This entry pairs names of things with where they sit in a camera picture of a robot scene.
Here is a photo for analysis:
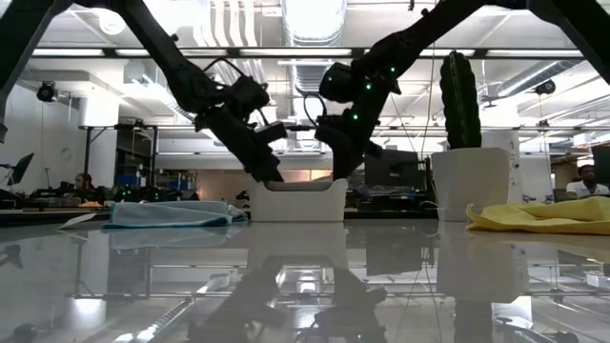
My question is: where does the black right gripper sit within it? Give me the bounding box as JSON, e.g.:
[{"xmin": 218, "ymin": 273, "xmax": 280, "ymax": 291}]
[{"xmin": 314, "ymin": 88, "xmax": 383, "ymax": 181}]

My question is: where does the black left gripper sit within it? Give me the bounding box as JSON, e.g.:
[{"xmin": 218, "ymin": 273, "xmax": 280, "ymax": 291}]
[{"xmin": 193, "ymin": 104, "xmax": 289, "ymax": 185}]

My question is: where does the light blue microfiber towel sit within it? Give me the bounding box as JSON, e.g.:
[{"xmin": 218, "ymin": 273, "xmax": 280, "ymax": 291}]
[{"xmin": 102, "ymin": 199, "xmax": 249, "ymax": 230}]

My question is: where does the yellow microfiber towel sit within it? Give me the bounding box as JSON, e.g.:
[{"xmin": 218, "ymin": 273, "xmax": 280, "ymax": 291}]
[{"xmin": 465, "ymin": 195, "xmax": 610, "ymax": 236}]

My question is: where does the white plastic bin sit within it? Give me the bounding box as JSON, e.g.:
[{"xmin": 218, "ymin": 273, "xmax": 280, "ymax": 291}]
[{"xmin": 250, "ymin": 177, "xmax": 349, "ymax": 223}]

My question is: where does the black background monitor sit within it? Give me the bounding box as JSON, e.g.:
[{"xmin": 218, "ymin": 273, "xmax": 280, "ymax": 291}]
[{"xmin": 364, "ymin": 147, "xmax": 427, "ymax": 191}]

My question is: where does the white hexagonal plant pot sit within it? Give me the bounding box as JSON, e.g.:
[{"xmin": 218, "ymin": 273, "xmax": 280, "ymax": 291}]
[{"xmin": 431, "ymin": 146, "xmax": 511, "ymax": 223}]

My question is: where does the green cactus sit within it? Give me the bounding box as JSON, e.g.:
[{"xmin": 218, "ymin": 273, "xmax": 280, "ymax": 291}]
[{"xmin": 438, "ymin": 50, "xmax": 483, "ymax": 150}]

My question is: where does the black storage rack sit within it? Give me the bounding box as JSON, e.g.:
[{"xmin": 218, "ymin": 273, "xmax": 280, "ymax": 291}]
[{"xmin": 113, "ymin": 124, "xmax": 159, "ymax": 201}]

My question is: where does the person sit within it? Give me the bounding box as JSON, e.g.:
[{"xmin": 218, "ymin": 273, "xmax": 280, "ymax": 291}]
[
  {"xmin": 565, "ymin": 164, "xmax": 610, "ymax": 200},
  {"xmin": 73, "ymin": 172, "xmax": 97, "ymax": 201}
]

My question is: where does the black tilted background screen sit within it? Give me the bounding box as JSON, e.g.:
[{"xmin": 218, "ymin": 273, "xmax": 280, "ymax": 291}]
[{"xmin": 8, "ymin": 151, "xmax": 36, "ymax": 186}]

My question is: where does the black right camera cable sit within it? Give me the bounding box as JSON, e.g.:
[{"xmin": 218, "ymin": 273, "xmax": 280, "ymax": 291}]
[{"xmin": 303, "ymin": 91, "xmax": 330, "ymax": 129}]

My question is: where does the black camera cable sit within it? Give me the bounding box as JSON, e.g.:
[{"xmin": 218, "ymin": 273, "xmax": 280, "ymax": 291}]
[
  {"xmin": 202, "ymin": 56, "xmax": 249, "ymax": 81},
  {"xmin": 303, "ymin": 91, "xmax": 330, "ymax": 129}
]

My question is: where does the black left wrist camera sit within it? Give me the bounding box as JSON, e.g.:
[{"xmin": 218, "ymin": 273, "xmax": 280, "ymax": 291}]
[{"xmin": 228, "ymin": 74, "xmax": 272, "ymax": 115}]

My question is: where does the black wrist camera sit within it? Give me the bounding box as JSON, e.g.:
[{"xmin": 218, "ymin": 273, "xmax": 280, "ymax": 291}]
[
  {"xmin": 317, "ymin": 61, "xmax": 356, "ymax": 104},
  {"xmin": 228, "ymin": 74, "xmax": 272, "ymax": 115}
]

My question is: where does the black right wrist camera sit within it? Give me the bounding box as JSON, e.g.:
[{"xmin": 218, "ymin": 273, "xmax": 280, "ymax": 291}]
[{"xmin": 317, "ymin": 61, "xmax": 356, "ymax": 104}]

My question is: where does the black left camera cable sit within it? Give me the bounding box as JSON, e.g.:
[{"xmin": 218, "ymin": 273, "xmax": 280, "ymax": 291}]
[{"xmin": 202, "ymin": 56, "xmax": 249, "ymax": 81}]

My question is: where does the black overhead frame beam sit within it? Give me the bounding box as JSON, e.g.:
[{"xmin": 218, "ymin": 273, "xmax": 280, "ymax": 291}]
[{"xmin": 28, "ymin": 46, "xmax": 587, "ymax": 61}]

